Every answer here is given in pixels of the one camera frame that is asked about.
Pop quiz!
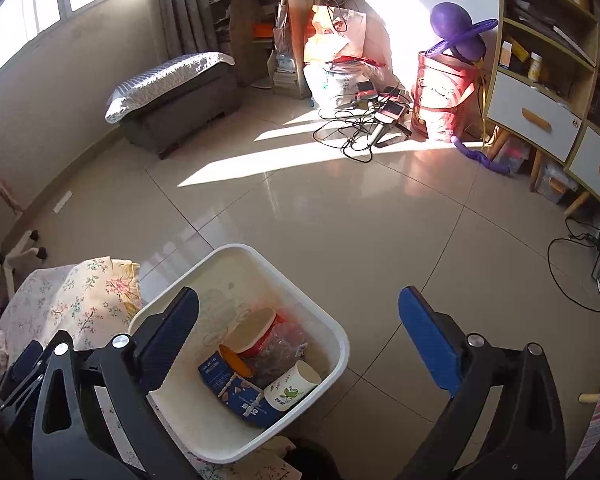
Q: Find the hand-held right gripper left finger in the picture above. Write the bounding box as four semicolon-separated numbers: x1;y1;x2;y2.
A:
30;286;201;480

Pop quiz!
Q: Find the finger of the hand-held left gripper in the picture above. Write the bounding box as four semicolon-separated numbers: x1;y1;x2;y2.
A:
0;339;48;411

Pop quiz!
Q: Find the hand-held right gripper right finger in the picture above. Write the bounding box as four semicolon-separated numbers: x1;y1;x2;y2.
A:
397;286;568;480

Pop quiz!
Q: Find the yellow snack packet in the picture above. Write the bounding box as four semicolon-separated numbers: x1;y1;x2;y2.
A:
219;343;255;378

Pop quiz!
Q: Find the red instant noodle bowl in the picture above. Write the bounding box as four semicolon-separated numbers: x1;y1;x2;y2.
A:
228;307;286;358

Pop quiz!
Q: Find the blue cardboard box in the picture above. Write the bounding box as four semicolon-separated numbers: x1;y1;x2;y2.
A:
197;350;287;428

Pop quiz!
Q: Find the white plastic bin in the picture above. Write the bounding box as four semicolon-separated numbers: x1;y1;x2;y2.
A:
128;243;351;465

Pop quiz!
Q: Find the clear plastic wrap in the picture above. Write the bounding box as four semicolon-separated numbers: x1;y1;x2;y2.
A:
252;322;311;388

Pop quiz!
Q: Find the white paper cup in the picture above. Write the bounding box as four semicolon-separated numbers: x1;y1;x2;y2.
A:
263;360;322;411

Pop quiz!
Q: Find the floral tablecloth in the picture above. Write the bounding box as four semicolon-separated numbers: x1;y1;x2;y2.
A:
0;256;301;480

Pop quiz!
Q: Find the white chair leg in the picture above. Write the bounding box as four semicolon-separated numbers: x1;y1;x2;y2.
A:
2;230;48;306

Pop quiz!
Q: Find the black round object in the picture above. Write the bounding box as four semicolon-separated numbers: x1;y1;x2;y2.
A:
282;437;342;480

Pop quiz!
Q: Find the purple tube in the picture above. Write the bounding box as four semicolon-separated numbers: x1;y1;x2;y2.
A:
450;135;513;178

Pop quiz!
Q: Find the patterned cloth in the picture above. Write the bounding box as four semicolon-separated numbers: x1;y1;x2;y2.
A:
565;359;600;478

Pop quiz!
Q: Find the clear storage box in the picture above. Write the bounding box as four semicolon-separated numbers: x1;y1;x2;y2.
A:
535;160;581;206

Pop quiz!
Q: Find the dark grey ottoman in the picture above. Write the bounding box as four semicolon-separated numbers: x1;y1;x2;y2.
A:
119;62;242;160

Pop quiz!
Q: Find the pink charging device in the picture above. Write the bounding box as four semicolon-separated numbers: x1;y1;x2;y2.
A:
375;100;411;123

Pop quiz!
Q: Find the white drawer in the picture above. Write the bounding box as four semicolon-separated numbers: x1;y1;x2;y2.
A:
566;125;600;216
486;69;583;163

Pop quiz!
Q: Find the red bag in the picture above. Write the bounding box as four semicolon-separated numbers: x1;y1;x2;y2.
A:
411;50;481;140

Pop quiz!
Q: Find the quilted grey cover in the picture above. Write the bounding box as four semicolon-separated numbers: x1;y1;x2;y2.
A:
105;51;236;124

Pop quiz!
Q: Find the white plastic bag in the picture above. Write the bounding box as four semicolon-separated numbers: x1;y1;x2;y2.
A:
302;60;376;111

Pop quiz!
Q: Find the purple pogo ball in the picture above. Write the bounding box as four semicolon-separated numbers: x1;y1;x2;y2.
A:
424;2;499;61

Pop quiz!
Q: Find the pink plastic bag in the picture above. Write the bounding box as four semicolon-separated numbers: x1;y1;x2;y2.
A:
302;4;368;63

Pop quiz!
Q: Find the wooden shelf cabinet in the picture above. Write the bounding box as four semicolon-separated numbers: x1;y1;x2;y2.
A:
482;0;600;216

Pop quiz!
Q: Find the grey curtain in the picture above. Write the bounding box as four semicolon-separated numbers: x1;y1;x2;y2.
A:
147;0;218;58

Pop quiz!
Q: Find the wooden desk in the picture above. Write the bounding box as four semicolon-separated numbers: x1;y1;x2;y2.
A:
209;0;348;101

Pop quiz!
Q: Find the window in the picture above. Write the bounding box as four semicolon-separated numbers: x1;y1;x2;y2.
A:
0;0;146;86

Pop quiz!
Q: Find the black cable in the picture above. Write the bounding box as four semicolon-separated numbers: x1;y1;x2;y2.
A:
547;230;600;313

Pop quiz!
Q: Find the tangle of black cables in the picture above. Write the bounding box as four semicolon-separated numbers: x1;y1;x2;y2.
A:
312;105;416;163

